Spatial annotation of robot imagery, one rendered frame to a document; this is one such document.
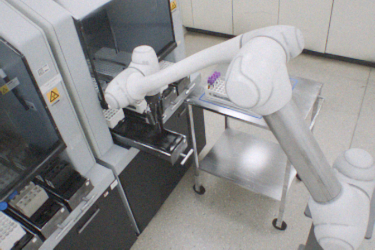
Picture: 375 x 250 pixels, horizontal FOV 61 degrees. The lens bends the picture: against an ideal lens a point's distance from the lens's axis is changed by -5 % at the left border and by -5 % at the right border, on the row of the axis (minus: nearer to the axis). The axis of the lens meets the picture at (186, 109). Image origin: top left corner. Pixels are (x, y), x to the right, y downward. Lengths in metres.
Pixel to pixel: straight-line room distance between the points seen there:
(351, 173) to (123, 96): 0.85
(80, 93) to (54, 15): 0.33
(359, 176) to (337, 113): 1.77
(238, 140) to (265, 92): 1.42
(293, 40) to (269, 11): 2.62
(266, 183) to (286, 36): 1.20
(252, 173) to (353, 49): 1.92
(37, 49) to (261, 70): 0.78
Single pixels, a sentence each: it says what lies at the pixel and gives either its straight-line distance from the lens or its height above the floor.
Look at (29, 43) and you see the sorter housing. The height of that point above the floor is 1.42.
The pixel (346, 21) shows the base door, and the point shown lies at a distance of 3.45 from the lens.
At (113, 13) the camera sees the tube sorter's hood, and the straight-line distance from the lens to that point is 1.48.
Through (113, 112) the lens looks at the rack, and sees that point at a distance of 1.69.
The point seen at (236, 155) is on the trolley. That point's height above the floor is 0.28.
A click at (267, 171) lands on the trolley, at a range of 2.10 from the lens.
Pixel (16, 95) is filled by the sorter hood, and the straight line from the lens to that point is 1.23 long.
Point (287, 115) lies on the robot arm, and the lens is 0.95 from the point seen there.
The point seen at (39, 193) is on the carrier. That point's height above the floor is 0.88.
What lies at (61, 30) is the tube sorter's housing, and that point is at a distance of 1.31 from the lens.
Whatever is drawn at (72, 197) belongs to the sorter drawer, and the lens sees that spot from 1.47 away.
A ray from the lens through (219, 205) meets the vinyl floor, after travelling 2.28.
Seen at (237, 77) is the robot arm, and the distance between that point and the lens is 0.84.
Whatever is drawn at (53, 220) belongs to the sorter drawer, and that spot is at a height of 0.79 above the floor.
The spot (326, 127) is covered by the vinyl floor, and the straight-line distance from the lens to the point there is 2.85.
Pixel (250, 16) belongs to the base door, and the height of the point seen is 0.34.
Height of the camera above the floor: 1.89
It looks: 40 degrees down
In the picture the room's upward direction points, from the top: 8 degrees counter-clockwise
